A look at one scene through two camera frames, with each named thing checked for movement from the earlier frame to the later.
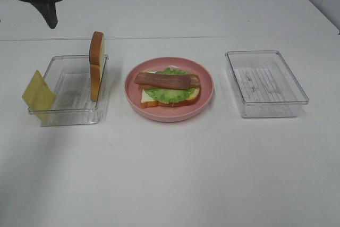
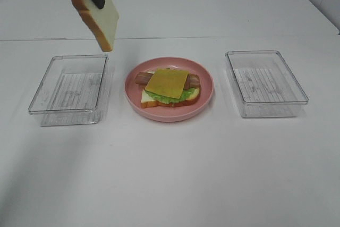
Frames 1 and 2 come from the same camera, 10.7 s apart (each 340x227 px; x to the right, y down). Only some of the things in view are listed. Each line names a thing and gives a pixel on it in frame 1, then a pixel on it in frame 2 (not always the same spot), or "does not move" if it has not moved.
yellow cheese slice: x=39 y=97 → x=169 y=82
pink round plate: x=133 y=94 does not move
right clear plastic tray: x=264 y=85 does not move
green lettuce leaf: x=171 y=96 does not move
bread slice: x=96 y=55 → x=103 y=21
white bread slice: x=147 y=101 does not move
